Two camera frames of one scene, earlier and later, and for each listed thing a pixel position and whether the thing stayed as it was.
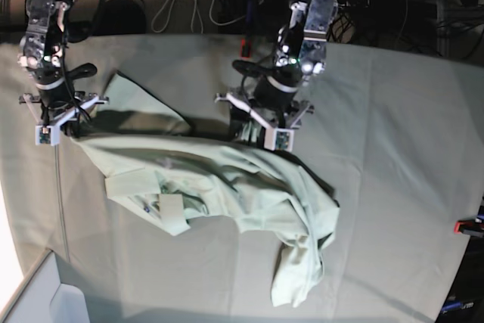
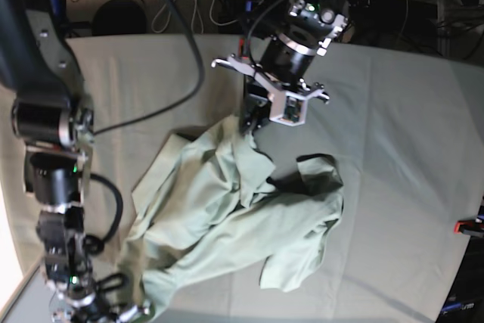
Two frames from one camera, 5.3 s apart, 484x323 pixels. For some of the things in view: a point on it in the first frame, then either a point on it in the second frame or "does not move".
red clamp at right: [470, 228] does not move
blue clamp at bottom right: [456, 305] does not move
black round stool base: [119, 16] does not move
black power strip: [347, 0] does not move
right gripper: [49, 116] -> [99, 305]
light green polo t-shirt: [158, 165] -> [203, 205]
